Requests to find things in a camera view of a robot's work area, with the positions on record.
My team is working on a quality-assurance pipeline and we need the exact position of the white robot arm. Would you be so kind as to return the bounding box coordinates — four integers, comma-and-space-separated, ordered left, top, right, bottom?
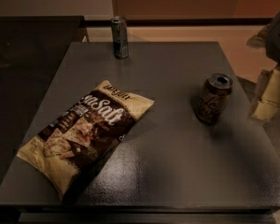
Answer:
247, 11, 280, 122

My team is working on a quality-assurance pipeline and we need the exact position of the orange soda can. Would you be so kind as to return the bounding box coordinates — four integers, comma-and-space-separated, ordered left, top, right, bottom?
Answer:
196, 74, 233, 124

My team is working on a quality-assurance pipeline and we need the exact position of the slim dark green can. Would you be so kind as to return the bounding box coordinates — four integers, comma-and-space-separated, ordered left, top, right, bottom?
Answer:
111, 16, 129, 59

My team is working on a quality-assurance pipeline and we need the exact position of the sea salt chips bag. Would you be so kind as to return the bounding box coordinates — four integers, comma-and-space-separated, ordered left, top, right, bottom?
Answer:
17, 80, 154, 197

